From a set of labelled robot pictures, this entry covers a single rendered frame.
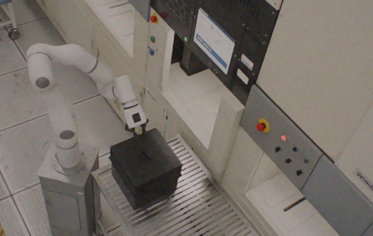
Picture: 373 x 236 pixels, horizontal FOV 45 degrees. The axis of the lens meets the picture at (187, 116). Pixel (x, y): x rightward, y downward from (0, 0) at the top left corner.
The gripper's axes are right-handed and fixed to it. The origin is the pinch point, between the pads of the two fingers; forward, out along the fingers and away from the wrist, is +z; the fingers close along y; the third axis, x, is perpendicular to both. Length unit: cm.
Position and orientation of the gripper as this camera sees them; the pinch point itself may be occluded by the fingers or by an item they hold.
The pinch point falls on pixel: (140, 134)
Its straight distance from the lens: 233.3
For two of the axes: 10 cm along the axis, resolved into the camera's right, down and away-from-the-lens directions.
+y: 8.3, -3.5, 4.3
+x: -4.7, -0.2, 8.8
